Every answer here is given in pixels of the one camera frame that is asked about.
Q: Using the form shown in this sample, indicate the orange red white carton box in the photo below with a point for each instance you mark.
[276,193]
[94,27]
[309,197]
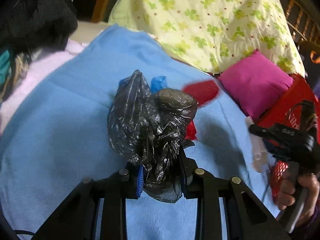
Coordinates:
[190,132]

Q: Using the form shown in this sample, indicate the red paper gift bag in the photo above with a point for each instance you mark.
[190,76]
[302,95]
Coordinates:
[283,111]

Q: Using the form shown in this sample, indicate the light blue blanket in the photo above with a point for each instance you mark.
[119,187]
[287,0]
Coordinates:
[58,135]

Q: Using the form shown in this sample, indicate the green clover print duvet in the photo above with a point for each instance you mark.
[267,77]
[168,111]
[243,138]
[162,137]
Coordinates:
[212,35]

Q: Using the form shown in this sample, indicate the red mesh basket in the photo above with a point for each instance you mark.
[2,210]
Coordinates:
[276,176]

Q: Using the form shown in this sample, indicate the pink white bedsheet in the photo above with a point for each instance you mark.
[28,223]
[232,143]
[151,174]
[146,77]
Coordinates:
[38,70]

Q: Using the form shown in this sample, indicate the red flat wrapper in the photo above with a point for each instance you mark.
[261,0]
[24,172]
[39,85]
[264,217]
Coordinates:
[203,92]

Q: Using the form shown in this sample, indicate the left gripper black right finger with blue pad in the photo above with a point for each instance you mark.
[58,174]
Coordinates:
[225,205]

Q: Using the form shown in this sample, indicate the black plastic bag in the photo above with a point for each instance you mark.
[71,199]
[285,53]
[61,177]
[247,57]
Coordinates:
[149,129]

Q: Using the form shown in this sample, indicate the magenta pillow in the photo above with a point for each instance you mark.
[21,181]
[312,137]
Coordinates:
[255,83]

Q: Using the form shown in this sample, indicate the colourful clothes heap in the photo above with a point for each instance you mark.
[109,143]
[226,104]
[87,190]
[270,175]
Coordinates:
[14,68]

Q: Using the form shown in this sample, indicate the person's right hand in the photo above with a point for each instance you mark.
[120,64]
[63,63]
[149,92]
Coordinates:
[297,198]

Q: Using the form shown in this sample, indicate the blue plastic bag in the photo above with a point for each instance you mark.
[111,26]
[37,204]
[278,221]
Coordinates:
[157,83]

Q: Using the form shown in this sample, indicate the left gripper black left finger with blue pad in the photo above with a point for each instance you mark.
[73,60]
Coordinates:
[95,207]

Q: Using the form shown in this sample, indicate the black clothing pile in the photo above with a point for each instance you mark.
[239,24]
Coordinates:
[27,25]

